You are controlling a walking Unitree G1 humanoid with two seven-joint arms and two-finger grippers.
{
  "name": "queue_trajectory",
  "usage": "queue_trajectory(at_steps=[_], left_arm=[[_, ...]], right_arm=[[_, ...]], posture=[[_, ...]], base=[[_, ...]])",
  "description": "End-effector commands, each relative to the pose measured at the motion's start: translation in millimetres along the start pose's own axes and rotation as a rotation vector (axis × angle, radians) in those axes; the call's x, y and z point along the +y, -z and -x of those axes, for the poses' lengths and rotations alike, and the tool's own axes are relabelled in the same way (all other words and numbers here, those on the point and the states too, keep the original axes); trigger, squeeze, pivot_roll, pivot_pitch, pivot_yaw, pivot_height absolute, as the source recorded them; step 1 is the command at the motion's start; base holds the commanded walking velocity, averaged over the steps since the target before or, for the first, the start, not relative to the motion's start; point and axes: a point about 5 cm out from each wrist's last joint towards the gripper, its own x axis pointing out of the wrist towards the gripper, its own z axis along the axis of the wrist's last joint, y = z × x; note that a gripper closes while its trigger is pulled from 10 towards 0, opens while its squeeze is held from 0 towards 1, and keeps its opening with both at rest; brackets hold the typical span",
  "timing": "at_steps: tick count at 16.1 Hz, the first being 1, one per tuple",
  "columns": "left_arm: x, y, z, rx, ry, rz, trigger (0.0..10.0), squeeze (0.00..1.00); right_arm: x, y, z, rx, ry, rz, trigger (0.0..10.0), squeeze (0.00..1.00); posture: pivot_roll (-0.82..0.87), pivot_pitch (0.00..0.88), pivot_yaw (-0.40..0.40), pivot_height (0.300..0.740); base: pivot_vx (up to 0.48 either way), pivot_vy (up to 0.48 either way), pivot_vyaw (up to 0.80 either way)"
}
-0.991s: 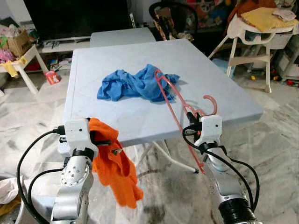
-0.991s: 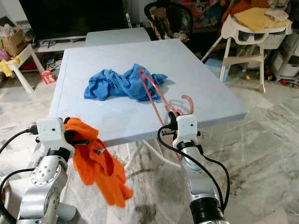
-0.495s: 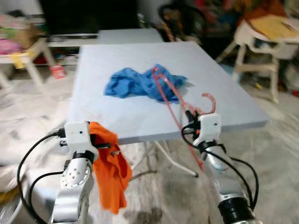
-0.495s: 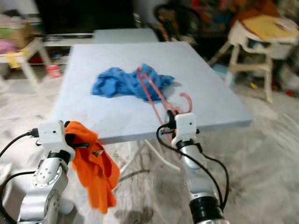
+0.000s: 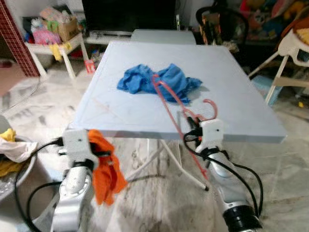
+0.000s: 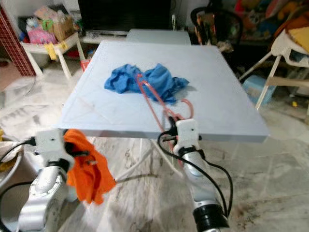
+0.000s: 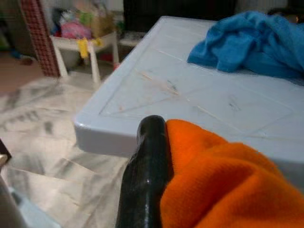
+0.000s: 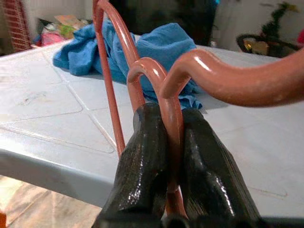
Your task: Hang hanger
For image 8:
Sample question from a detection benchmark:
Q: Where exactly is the red tiled pillar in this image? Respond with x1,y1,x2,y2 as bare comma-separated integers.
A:
2,0,33,52

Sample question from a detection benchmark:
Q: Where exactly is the blue crumpled cloth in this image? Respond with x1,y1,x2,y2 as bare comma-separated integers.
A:
52,18,204,110

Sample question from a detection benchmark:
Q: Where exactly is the black television screen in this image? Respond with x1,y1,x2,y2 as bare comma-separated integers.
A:
108,0,217,46

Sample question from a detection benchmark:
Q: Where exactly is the grey-blue plastic folding table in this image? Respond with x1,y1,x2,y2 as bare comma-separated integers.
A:
0,35,304,218

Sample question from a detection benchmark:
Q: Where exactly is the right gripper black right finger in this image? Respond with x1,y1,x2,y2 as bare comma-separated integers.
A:
178,108,261,219

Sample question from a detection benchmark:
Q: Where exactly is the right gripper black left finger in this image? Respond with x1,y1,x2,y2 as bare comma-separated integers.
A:
98,103,170,217

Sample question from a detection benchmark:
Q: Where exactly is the terracotta plastic clothes hanger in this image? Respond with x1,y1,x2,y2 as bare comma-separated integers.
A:
92,0,304,217

